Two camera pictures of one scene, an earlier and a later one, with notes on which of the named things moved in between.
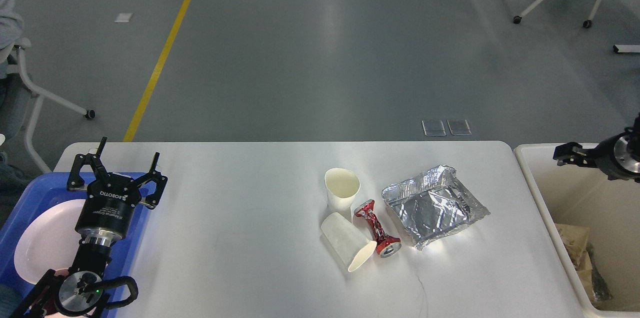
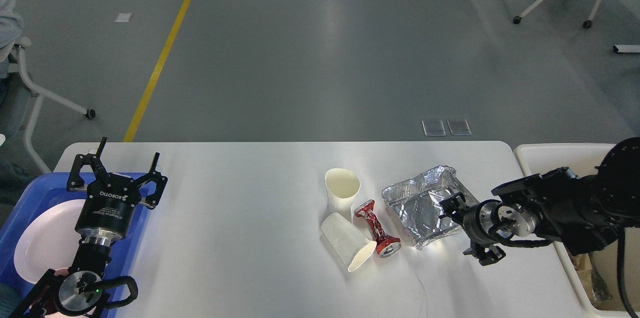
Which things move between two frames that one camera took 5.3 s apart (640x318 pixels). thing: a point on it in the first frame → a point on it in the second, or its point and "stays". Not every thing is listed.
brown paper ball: x=577 y=252 stays
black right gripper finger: x=573 y=153 → x=454 y=207
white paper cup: x=354 y=248 stays
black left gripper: x=111 y=199 stays
